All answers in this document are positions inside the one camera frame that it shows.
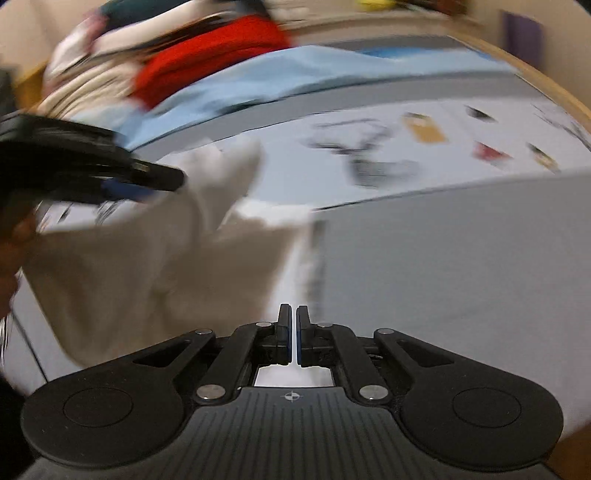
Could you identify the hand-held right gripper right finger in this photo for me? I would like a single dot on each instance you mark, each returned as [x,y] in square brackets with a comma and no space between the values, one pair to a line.
[301,344]

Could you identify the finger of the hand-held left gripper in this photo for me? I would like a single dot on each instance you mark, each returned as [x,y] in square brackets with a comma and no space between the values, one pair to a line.
[157,177]

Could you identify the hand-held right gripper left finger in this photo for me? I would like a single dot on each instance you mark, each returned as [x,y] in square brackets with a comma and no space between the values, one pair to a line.
[285,344]

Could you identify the white garment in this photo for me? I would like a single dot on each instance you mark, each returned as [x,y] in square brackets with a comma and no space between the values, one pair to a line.
[152,272]

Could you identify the person's left hand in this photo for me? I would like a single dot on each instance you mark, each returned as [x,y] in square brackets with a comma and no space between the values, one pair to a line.
[14,258]

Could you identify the white knitted cloth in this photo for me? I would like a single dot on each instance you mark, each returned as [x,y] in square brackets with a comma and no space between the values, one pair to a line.
[78,87]

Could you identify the red cloth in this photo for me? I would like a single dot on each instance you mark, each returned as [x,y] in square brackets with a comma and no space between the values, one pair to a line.
[198,55]

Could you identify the grey bed cover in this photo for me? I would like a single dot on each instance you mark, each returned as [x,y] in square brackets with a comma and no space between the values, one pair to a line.
[438,286]

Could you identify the light blue blanket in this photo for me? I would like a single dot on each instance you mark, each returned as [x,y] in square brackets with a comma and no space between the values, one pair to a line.
[286,78]

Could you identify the lamp print bed sheet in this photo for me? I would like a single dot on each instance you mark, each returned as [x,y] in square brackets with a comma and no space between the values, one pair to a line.
[415,152]

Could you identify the purple board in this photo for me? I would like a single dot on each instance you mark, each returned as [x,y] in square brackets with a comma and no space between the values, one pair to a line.
[521,30]

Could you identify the beige bed frame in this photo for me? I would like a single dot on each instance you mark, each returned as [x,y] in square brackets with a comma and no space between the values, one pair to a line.
[540,78]

